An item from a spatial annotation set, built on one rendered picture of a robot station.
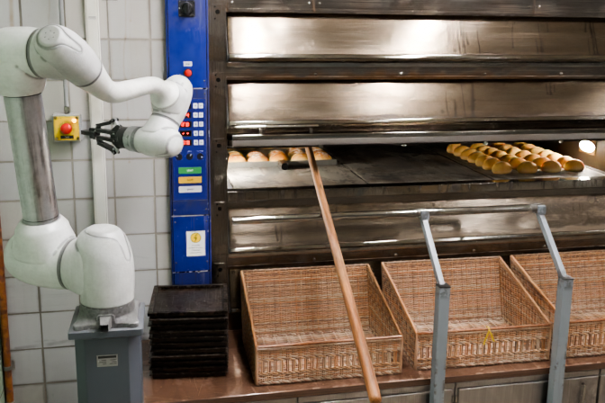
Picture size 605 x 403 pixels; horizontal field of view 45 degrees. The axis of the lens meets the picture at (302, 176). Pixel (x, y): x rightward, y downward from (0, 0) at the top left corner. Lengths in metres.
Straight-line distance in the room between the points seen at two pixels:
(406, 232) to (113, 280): 1.46
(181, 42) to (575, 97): 1.71
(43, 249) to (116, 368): 0.40
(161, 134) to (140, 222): 0.65
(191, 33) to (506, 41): 1.31
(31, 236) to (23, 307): 0.94
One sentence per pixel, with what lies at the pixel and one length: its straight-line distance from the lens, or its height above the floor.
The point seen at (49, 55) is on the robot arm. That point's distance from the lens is 1.98.
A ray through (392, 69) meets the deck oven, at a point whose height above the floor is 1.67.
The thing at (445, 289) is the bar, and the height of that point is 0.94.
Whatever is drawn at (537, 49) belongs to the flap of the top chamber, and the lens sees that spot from 3.28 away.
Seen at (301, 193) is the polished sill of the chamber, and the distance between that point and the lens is 3.01.
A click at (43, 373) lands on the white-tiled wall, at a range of 3.23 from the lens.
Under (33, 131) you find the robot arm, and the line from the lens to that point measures 2.14.
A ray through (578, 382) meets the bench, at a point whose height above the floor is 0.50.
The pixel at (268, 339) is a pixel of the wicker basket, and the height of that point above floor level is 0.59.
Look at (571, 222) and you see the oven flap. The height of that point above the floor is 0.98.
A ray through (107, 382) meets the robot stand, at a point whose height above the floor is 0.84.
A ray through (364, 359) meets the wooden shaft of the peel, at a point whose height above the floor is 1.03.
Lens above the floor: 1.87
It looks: 12 degrees down
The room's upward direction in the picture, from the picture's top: 1 degrees clockwise
